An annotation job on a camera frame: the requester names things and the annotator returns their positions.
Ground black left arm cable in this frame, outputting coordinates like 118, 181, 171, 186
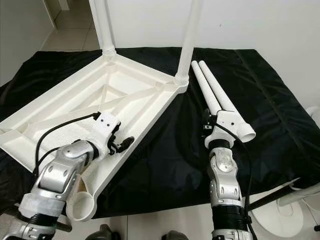
34, 112, 101, 171

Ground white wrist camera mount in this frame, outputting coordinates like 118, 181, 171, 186
205, 110, 237, 148
87, 112, 121, 158

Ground white plastic children table top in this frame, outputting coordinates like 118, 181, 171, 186
0, 50, 190, 223

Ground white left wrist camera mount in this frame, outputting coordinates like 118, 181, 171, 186
87, 112, 121, 158

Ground white standing fan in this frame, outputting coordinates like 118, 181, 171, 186
252, 105, 320, 236

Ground black metal table leg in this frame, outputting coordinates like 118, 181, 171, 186
250, 182, 298, 211
50, 220, 73, 233

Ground black fabric table cover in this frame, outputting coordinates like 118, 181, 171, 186
0, 47, 320, 218

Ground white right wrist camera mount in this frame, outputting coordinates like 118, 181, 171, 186
205, 110, 237, 148

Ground grey robot left leg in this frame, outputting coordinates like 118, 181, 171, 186
91, 225, 120, 240

